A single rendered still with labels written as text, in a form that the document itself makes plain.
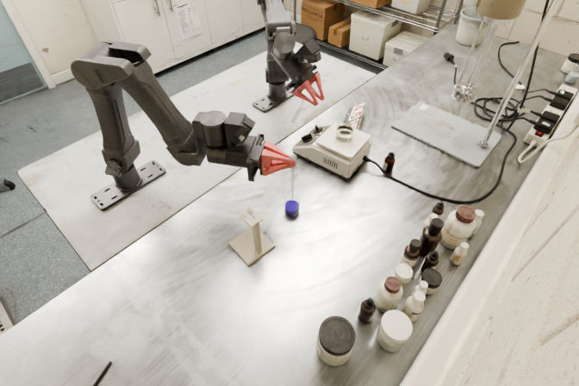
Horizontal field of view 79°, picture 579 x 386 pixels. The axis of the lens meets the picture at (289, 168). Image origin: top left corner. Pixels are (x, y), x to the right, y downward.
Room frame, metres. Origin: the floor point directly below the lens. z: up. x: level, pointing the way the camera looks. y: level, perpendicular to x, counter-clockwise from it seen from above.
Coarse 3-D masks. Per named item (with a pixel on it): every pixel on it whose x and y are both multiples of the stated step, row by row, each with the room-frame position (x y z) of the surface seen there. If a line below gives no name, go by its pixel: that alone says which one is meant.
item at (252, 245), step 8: (248, 208) 0.49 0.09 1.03; (240, 216) 0.47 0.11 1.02; (256, 216) 0.47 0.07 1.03; (248, 224) 0.45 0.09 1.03; (256, 224) 0.45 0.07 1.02; (248, 232) 0.51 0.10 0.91; (256, 232) 0.45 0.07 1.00; (232, 240) 0.49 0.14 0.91; (240, 240) 0.49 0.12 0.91; (248, 240) 0.49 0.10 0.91; (256, 240) 0.45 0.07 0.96; (264, 240) 0.49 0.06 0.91; (240, 248) 0.46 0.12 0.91; (248, 248) 0.46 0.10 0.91; (256, 248) 0.45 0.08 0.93; (264, 248) 0.46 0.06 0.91; (240, 256) 0.44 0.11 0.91; (248, 256) 0.44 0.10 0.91; (256, 256) 0.44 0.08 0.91; (248, 264) 0.42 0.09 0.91
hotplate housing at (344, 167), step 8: (312, 144) 0.78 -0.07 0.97; (368, 144) 0.78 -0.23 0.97; (296, 152) 0.80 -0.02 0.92; (304, 152) 0.78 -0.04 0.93; (312, 152) 0.76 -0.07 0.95; (320, 152) 0.75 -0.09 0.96; (328, 152) 0.74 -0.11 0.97; (360, 152) 0.74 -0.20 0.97; (368, 152) 0.78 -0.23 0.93; (312, 160) 0.76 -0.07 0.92; (320, 160) 0.75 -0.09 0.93; (328, 160) 0.73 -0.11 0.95; (336, 160) 0.72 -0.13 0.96; (344, 160) 0.71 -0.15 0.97; (352, 160) 0.71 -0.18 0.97; (360, 160) 0.74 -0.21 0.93; (368, 160) 0.75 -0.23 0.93; (328, 168) 0.73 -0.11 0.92; (336, 168) 0.71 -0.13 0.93; (344, 168) 0.70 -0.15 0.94; (352, 168) 0.70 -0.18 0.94; (344, 176) 0.70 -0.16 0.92
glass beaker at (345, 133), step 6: (342, 114) 0.80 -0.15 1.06; (348, 114) 0.80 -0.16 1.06; (342, 120) 0.80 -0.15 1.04; (348, 120) 0.80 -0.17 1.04; (354, 120) 0.78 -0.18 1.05; (342, 126) 0.75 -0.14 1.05; (348, 126) 0.74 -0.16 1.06; (354, 126) 0.76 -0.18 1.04; (336, 132) 0.77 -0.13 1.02; (342, 132) 0.75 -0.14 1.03; (348, 132) 0.75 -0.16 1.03; (336, 138) 0.77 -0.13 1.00; (342, 138) 0.75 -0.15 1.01; (348, 138) 0.75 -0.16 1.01
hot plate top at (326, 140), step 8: (328, 128) 0.82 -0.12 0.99; (320, 136) 0.79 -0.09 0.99; (328, 136) 0.79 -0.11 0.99; (360, 136) 0.79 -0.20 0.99; (368, 136) 0.79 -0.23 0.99; (320, 144) 0.76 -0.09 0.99; (328, 144) 0.75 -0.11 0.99; (336, 144) 0.75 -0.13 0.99; (344, 144) 0.75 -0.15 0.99; (352, 144) 0.75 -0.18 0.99; (360, 144) 0.75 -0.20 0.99; (336, 152) 0.72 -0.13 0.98; (344, 152) 0.72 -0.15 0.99; (352, 152) 0.72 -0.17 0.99
